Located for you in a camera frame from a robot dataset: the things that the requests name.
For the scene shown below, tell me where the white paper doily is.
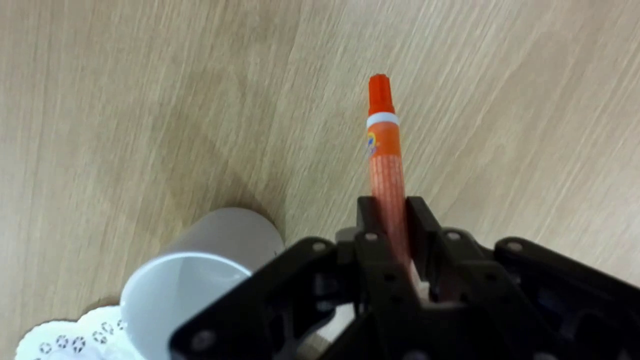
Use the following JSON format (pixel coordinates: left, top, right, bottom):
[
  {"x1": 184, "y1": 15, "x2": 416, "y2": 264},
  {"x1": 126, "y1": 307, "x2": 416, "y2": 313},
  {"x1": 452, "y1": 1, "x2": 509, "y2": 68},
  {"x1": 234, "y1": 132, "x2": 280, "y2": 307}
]
[{"x1": 14, "y1": 304, "x2": 139, "y2": 360}]

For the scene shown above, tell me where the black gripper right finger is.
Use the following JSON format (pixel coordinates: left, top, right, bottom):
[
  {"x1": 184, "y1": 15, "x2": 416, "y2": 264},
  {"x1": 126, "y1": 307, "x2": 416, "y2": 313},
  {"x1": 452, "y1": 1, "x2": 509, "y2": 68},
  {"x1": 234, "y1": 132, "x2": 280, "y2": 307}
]
[{"x1": 404, "y1": 194, "x2": 640, "y2": 360}]

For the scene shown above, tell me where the orange marker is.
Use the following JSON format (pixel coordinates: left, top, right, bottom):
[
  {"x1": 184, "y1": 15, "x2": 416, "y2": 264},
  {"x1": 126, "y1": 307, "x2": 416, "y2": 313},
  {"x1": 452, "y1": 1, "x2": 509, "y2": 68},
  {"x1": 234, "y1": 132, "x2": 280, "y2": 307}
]
[{"x1": 365, "y1": 71, "x2": 413, "y2": 267}]

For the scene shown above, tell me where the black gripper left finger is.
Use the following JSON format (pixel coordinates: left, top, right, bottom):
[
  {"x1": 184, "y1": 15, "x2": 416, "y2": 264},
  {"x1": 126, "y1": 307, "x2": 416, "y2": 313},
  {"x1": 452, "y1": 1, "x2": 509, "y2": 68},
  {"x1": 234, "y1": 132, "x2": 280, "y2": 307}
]
[{"x1": 169, "y1": 194, "x2": 419, "y2": 360}]

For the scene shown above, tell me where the white mug with cartoon print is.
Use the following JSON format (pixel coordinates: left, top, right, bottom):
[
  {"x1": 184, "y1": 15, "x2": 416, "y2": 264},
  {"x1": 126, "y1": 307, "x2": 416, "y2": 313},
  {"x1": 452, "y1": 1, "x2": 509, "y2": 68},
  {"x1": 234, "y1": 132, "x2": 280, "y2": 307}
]
[{"x1": 118, "y1": 205, "x2": 288, "y2": 360}]

